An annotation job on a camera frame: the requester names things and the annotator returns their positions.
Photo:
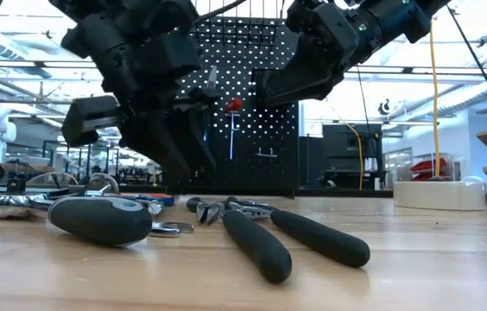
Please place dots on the silver combination wrench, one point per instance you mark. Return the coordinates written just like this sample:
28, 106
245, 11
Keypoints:
166, 231

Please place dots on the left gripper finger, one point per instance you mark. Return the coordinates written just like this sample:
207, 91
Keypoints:
157, 138
198, 116

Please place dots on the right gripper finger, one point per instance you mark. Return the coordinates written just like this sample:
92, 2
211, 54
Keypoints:
323, 71

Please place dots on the white tape roll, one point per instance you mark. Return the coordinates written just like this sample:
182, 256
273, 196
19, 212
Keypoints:
438, 196

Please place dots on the black pegboard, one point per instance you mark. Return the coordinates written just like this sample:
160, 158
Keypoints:
261, 173

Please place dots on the black cabinet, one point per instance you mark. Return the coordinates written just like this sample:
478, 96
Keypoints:
343, 147

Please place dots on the red and blue scissors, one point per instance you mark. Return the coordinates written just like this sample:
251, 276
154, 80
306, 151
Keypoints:
161, 199

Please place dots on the black C-clamp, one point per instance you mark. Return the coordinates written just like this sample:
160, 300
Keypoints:
14, 185

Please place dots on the grey spirit level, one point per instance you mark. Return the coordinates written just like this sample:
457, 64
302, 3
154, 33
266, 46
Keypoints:
212, 82

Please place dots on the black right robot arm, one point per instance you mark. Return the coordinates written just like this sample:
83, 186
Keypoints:
399, 17

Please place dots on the black aluminium table frame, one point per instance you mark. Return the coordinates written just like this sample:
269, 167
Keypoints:
347, 193

